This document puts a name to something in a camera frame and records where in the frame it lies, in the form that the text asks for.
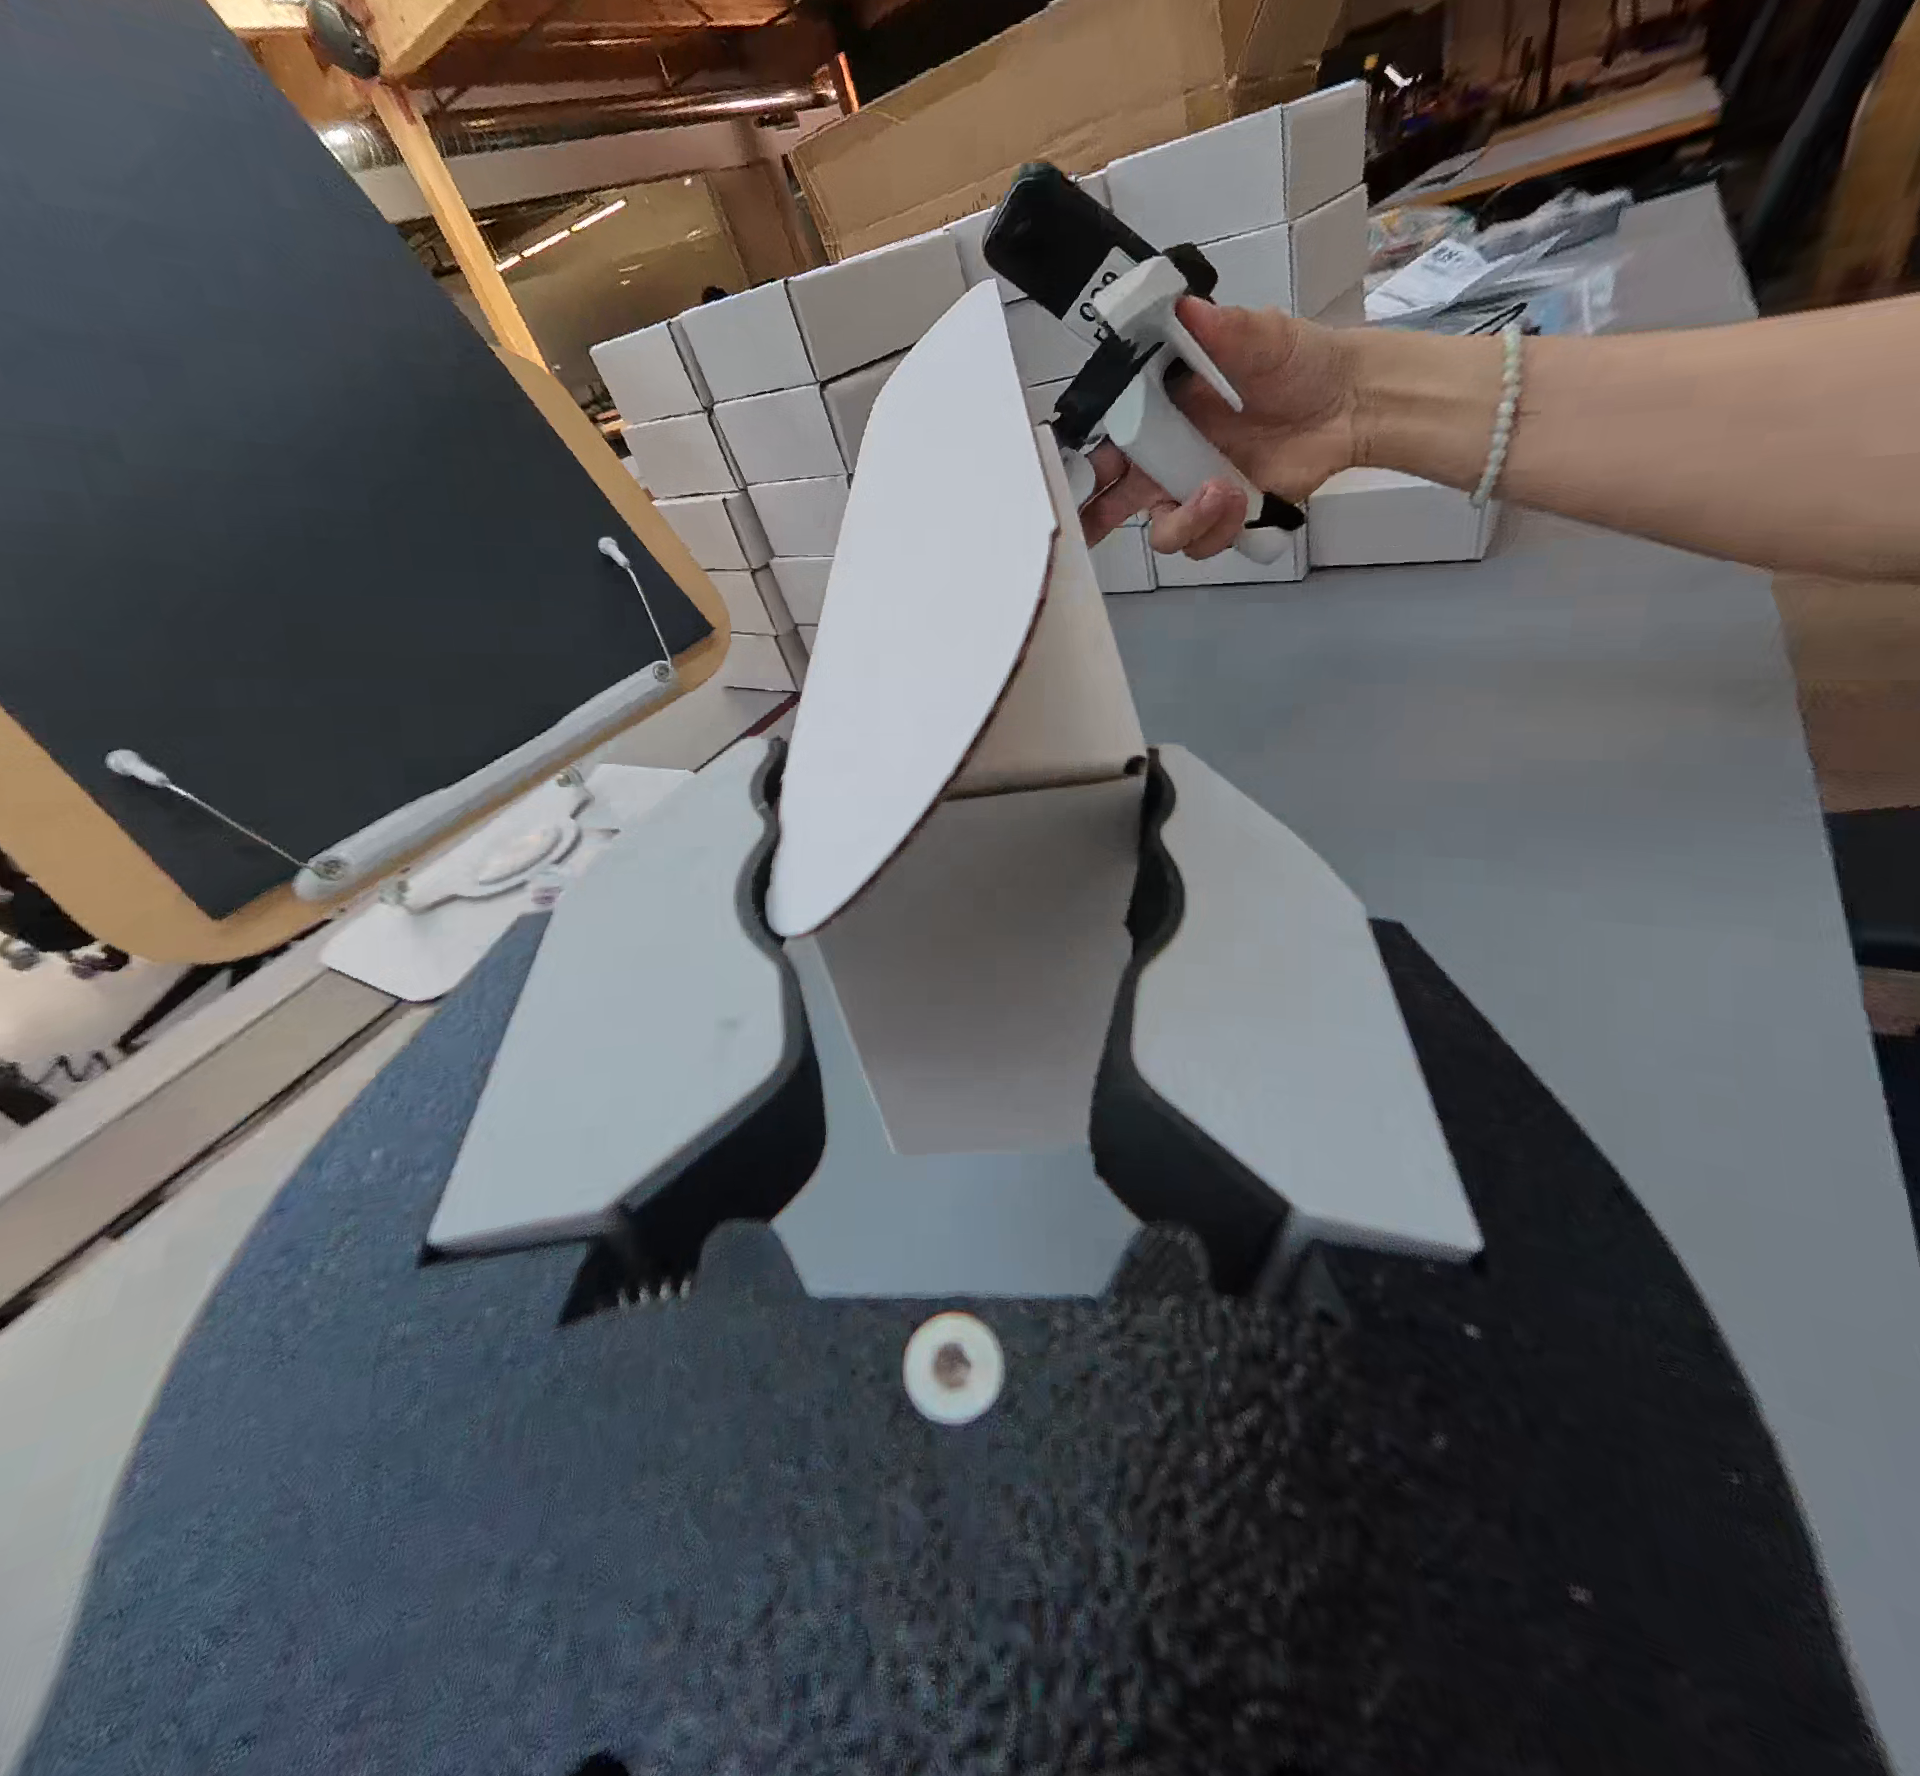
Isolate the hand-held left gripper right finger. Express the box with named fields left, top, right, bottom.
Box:
left=1088, top=741, right=1486, bottom=1294

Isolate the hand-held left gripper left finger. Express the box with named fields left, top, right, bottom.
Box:
left=423, top=738, right=828, bottom=1259

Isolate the white cardboard box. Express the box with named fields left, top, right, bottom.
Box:
left=765, top=279, right=1160, bottom=1160

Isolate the person's right forearm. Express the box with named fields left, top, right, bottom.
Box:
left=1356, top=302, right=1920, bottom=586

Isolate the person's right hand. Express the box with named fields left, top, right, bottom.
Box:
left=1081, top=300, right=1368, bottom=560

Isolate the stack of white boxes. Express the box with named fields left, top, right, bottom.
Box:
left=592, top=81, right=1502, bottom=698

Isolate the pile of plastic bags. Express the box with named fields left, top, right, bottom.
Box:
left=1361, top=187, right=1637, bottom=342

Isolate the dark round ceiling lamp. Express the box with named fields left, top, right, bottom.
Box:
left=304, top=0, right=386, bottom=83

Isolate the pale bead bracelet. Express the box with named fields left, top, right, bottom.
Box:
left=1468, top=323, right=1527, bottom=508

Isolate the black board with wooden frame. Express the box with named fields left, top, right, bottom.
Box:
left=0, top=0, right=734, bottom=969

